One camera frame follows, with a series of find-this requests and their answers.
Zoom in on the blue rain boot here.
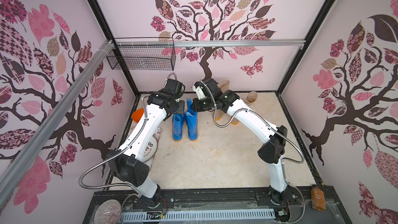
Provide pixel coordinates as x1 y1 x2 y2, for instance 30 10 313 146
173 114 185 142
186 98 198 141

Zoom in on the tall beige rain boot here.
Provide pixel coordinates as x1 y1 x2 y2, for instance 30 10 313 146
212 79 232 122

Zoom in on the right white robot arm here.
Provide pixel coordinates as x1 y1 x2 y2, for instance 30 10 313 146
190 79 305 205

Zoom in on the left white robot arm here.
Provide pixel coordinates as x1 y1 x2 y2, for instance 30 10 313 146
79 72 185 201

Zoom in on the floral placemat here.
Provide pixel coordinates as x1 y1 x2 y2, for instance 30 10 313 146
142 127 162 169

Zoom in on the orange plastic cup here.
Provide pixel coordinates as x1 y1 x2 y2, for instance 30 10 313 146
131 108 144 123

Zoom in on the orange brown bottle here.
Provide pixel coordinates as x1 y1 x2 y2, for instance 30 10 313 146
311 186 326 211

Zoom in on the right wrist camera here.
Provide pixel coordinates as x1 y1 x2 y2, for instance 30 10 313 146
192 82 207 100

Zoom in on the rear aluminium rail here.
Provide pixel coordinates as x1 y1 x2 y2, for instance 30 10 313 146
116 39 306 48

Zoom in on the aluminium rail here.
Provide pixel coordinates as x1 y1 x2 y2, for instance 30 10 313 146
1 40 115 206
116 39 306 48

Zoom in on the black wire basket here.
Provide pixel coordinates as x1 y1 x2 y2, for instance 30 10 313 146
107 37 176 71

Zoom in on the white slotted cable duct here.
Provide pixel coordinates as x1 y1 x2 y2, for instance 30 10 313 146
121 208 276 223

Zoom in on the round wire fan guard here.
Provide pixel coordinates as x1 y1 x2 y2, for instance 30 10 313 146
94 200 122 224

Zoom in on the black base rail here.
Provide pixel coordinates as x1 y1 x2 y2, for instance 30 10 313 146
93 186 340 209

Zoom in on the left aluminium rail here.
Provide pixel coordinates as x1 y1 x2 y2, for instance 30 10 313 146
1 40 115 206

